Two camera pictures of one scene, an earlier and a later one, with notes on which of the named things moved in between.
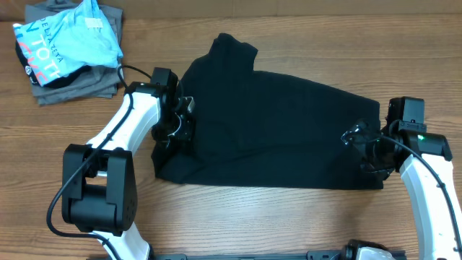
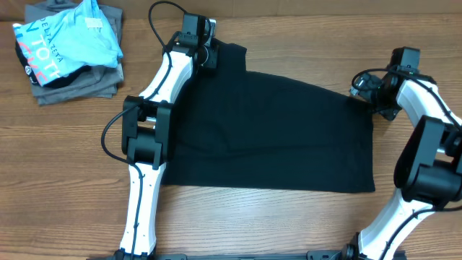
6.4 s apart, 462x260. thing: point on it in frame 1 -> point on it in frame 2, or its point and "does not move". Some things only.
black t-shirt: x=255 y=128 does not move
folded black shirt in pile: x=53 y=83 does not move
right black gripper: x=384 y=170 -> x=391 y=111
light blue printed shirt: x=60 y=42 does not move
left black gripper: x=186 y=136 -> x=213 y=60
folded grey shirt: x=99 y=81 does not move
